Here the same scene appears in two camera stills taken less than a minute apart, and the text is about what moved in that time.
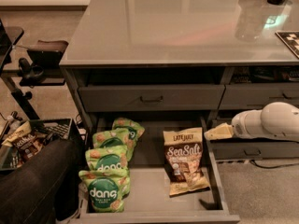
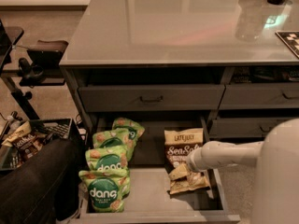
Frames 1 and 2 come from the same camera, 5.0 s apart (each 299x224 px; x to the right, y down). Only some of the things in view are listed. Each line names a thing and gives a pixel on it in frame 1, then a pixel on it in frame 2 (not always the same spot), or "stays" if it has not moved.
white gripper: x=241 y=125 -> x=195 y=161
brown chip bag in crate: x=24 y=144 stays
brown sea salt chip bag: x=183 y=153 stays
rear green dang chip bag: x=135 y=131 stays
